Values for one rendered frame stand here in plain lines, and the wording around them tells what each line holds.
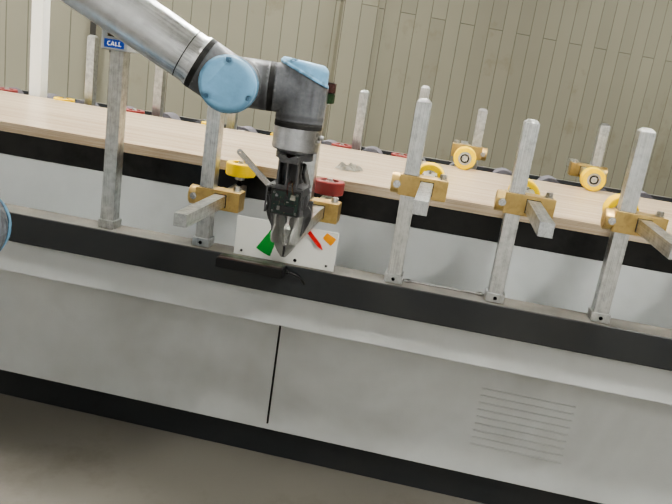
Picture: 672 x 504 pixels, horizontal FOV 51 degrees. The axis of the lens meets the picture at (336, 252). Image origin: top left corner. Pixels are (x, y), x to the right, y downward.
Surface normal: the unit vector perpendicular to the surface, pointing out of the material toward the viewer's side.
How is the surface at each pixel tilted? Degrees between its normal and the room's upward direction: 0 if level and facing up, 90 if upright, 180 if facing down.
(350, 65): 90
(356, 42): 90
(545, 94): 90
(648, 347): 90
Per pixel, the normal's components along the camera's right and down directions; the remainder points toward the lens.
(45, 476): 0.15, -0.95
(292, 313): -0.17, 0.23
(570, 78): 0.31, 0.29
